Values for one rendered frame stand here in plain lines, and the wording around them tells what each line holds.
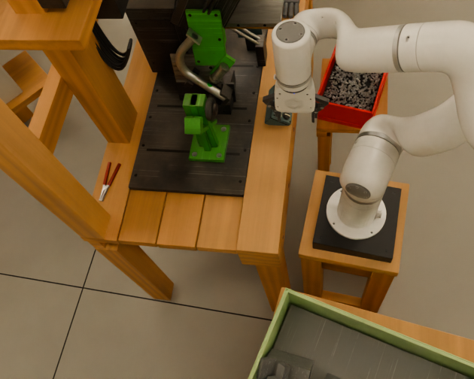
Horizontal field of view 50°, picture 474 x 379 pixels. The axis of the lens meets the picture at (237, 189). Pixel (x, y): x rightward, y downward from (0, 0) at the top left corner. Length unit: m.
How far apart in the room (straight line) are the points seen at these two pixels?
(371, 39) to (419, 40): 0.10
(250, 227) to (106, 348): 1.24
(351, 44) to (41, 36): 0.79
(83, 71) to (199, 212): 0.59
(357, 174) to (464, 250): 1.47
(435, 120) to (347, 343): 0.76
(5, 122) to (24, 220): 1.82
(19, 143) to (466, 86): 1.01
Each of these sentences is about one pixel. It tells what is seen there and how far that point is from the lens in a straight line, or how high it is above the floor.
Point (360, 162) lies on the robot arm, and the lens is 1.28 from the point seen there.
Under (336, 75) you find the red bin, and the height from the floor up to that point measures 0.88.
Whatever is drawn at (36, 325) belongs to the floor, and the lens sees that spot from 2.85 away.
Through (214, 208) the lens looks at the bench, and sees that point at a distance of 1.74.
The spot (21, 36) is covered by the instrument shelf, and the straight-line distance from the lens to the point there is 1.46.
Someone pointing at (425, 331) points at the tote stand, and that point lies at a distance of 1.71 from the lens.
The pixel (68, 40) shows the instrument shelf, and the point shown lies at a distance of 1.38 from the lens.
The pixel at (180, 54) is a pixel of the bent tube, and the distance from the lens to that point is 1.78.
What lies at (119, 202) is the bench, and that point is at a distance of 1.85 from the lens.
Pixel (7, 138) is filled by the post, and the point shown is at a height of 1.51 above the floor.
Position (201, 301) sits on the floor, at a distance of 2.57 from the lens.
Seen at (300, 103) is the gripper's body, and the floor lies 1.40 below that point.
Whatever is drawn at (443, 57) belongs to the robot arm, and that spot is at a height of 1.70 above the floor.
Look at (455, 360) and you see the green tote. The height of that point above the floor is 0.96.
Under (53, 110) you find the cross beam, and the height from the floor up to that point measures 1.26.
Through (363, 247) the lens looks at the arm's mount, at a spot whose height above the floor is 0.90.
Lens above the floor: 2.44
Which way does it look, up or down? 63 degrees down
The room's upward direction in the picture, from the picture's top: 18 degrees counter-clockwise
